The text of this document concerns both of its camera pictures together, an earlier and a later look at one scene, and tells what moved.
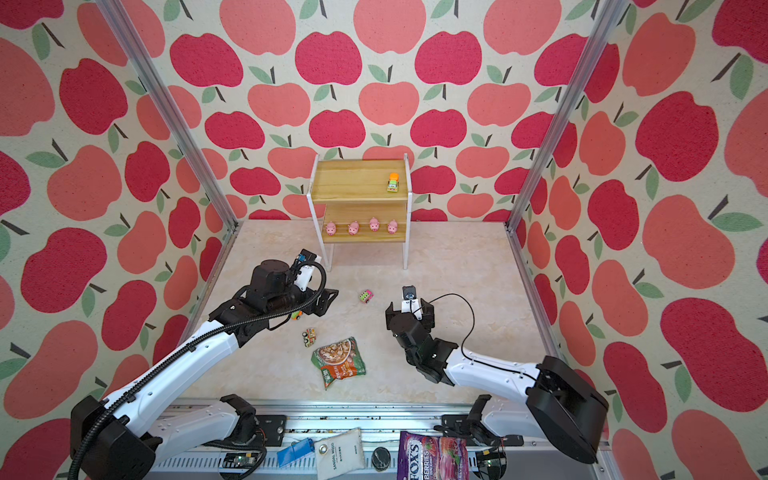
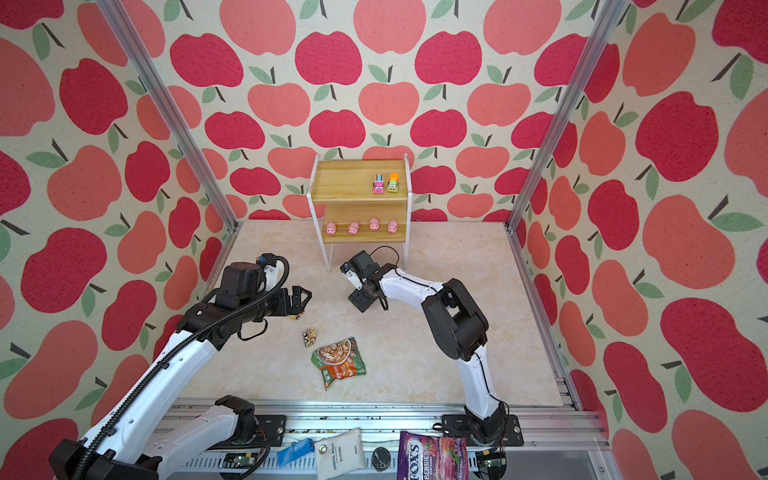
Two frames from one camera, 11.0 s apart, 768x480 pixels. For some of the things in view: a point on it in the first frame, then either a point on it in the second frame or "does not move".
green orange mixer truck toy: (393, 182) does not move
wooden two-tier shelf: (360, 202) does not move
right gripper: (426, 322) -> (357, 301)
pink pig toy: (353, 228) does not move
